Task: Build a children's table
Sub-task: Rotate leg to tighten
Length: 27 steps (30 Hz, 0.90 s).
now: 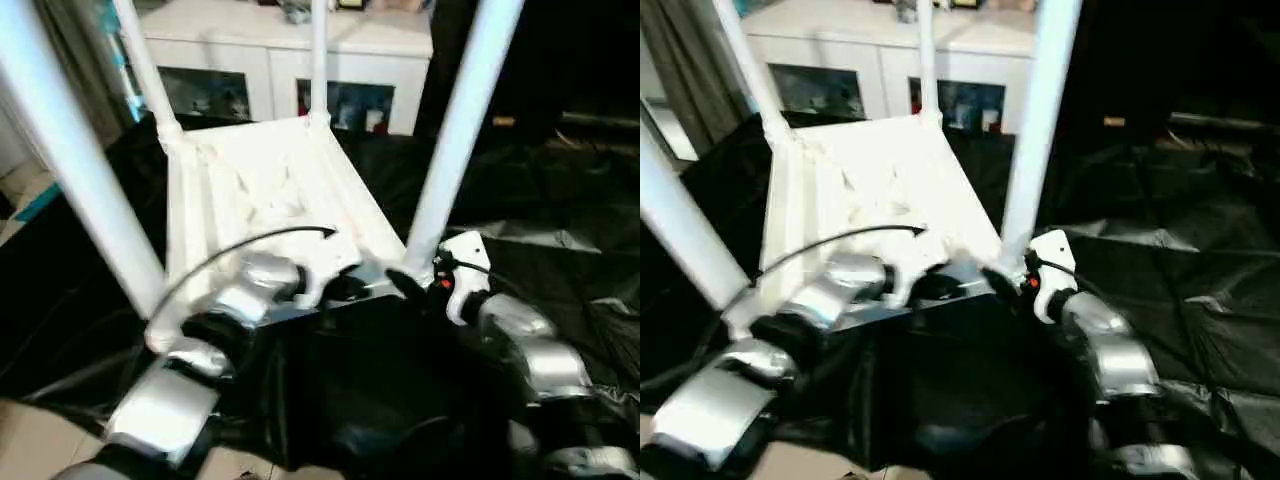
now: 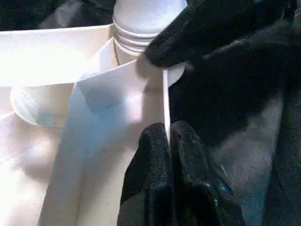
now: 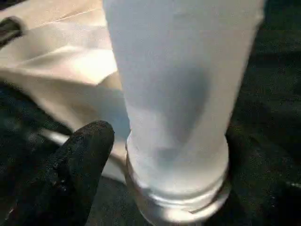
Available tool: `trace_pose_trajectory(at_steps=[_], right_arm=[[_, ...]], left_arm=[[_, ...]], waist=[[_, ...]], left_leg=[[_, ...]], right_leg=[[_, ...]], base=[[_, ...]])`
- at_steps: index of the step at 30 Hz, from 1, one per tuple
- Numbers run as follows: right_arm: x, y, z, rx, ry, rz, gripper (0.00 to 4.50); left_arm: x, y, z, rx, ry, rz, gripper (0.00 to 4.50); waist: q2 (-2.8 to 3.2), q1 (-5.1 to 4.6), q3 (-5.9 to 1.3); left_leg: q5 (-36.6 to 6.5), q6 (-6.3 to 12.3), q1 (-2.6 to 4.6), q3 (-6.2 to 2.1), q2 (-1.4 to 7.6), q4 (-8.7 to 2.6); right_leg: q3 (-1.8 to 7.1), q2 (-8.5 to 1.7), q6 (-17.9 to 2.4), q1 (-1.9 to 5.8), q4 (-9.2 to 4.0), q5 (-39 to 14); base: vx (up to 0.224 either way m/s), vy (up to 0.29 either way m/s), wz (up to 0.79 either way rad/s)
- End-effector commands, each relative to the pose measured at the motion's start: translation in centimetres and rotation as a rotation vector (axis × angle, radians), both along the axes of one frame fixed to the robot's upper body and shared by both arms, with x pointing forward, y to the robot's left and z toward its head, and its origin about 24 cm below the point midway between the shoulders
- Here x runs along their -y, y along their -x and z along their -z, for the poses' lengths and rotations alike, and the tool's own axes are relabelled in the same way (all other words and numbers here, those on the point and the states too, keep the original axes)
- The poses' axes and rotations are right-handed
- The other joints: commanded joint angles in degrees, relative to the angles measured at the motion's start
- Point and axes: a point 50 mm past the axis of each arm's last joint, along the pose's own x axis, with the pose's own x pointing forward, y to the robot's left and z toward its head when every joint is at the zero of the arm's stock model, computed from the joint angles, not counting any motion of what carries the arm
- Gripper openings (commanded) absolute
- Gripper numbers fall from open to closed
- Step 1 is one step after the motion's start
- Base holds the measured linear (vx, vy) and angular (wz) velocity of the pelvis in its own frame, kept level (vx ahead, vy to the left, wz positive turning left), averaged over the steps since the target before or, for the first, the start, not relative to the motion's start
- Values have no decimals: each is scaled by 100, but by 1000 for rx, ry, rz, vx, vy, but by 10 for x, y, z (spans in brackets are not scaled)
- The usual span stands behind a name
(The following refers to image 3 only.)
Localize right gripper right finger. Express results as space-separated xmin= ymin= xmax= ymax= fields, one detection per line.
xmin=224 ymin=128 xmax=301 ymax=226

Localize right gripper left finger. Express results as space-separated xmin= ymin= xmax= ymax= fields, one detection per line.
xmin=0 ymin=119 xmax=116 ymax=226

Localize black plastic mat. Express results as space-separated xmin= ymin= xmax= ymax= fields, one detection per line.
xmin=0 ymin=0 xmax=301 ymax=226

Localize white plastic table leg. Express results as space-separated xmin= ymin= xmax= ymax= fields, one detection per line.
xmin=102 ymin=0 xmax=264 ymax=214

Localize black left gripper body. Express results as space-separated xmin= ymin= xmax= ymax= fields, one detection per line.
xmin=0 ymin=17 xmax=24 ymax=47

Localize white plastic table top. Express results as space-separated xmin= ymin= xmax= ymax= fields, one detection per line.
xmin=0 ymin=0 xmax=231 ymax=224

